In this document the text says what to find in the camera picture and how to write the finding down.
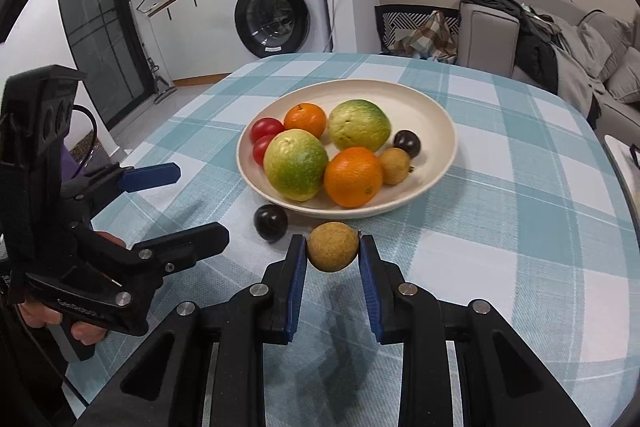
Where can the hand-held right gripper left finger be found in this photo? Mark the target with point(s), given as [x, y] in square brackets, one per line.
[296, 287]

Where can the dark glass door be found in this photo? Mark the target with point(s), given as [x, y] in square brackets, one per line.
[100, 32]

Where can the large orange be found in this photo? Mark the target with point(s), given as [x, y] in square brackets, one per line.
[353, 177]

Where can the grey pillow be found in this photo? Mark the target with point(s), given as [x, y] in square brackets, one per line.
[625, 79]
[602, 42]

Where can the grey sofa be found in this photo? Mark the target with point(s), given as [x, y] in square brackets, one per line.
[487, 37]

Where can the white kitchen counter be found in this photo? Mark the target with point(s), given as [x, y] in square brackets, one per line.
[200, 27]

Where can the person's left hand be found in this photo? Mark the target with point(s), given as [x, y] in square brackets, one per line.
[40, 317]

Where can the black patterned chair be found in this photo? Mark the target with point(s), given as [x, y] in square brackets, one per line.
[387, 24]

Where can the upright floor mop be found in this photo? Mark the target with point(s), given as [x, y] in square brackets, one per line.
[161, 82]

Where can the brown round fruit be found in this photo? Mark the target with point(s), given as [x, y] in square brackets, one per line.
[396, 166]
[332, 247]

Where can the plaid cloth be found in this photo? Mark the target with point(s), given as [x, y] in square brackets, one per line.
[430, 37]

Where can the dark purple passion fruit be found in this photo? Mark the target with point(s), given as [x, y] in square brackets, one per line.
[270, 222]
[407, 143]

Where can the grey garment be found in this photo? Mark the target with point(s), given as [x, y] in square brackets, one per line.
[575, 77]

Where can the cream round plate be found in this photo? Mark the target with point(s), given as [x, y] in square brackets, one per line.
[425, 132]

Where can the red tomato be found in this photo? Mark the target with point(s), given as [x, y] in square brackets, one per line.
[261, 151]
[266, 128]

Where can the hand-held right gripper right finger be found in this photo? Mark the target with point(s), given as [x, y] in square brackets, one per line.
[371, 287]

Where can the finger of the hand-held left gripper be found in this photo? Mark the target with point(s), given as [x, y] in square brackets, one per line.
[150, 177]
[190, 244]

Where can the yellow-green citrus fruit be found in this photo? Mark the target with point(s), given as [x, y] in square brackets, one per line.
[360, 124]
[295, 164]

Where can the teal checkered tablecloth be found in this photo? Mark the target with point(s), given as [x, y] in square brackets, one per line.
[500, 207]

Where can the small orange tangerine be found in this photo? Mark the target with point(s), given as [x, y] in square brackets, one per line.
[305, 118]

